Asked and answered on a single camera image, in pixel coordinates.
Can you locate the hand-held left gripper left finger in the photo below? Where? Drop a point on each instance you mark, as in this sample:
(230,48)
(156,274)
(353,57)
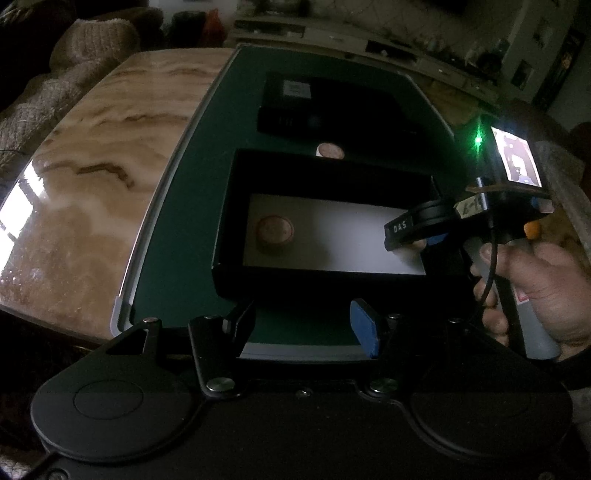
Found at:
(240,327)

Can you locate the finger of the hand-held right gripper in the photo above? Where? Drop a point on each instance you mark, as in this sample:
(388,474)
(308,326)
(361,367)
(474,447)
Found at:
(437,240)
(398,230)

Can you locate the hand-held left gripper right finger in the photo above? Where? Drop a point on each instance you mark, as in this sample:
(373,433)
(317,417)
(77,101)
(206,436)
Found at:
(364,327)

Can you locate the black box white lining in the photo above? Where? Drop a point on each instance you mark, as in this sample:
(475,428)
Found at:
(346,230)

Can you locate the small round tan cylinder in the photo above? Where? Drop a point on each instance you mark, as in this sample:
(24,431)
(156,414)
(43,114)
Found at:
(330,150)
(274,230)

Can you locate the black box lid white label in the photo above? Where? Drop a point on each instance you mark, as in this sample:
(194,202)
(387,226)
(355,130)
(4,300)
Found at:
(332,110)

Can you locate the person's right hand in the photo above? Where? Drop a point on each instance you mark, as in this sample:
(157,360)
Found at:
(549,281)

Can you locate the pale fuzzy blanket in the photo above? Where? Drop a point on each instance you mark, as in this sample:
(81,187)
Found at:
(563,184)

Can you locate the dark red armchair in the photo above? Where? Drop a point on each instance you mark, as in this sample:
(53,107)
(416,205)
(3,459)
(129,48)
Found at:
(554,127)

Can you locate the green desk mat silver edge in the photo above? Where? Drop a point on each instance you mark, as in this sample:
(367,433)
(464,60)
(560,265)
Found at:
(194,184)

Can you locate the red bag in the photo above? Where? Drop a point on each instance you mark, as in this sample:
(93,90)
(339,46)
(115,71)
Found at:
(213,23)

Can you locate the dark brown sofa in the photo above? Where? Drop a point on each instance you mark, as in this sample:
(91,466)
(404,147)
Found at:
(23,60)

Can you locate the dark wall panel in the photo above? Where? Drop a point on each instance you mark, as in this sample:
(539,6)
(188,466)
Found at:
(561,69)

